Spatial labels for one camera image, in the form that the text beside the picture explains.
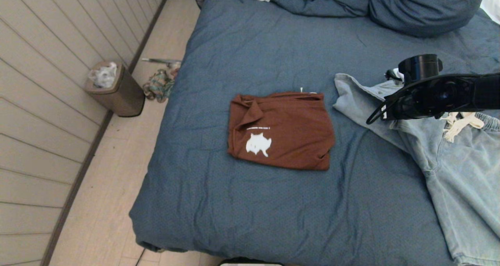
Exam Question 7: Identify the light blue denim shorts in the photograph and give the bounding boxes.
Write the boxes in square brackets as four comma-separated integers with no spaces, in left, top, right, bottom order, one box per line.
[334,73,500,266]

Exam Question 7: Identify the blue pillow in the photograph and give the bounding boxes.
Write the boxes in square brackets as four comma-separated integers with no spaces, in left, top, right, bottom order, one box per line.
[368,0,489,38]

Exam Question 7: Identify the rust brown folded garment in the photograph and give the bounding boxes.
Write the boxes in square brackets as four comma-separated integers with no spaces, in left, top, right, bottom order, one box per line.
[227,91,336,171]

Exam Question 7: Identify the white pillow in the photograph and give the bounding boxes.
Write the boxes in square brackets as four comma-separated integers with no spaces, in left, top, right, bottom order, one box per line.
[480,0,500,24]

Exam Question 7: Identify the bunched blue duvet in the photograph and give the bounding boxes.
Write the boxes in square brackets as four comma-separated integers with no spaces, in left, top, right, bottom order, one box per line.
[269,0,372,17]

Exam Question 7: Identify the blue bed sheet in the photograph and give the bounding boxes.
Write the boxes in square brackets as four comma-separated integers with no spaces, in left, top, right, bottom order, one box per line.
[129,0,500,266]

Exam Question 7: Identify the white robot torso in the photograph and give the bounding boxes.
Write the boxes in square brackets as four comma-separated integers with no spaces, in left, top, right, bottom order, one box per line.
[219,259,284,266]

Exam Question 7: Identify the colourful crumpled cloth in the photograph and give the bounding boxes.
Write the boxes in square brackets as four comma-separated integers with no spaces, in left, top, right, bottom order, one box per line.
[142,68,180,104]

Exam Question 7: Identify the grey metal rod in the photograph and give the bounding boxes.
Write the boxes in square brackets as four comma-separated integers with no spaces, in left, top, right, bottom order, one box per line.
[141,57,181,67]

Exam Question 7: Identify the brown trash bin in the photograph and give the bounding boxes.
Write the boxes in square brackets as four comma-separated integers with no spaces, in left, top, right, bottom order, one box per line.
[85,61,145,117]

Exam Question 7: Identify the white plastic bin bag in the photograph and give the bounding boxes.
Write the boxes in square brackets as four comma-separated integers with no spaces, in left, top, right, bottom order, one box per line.
[88,62,118,89]

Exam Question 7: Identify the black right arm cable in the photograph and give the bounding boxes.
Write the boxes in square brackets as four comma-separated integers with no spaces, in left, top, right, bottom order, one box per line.
[366,74,500,125]

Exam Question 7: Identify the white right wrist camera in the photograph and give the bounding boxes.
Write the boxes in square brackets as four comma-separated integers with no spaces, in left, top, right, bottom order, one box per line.
[386,68,406,84]

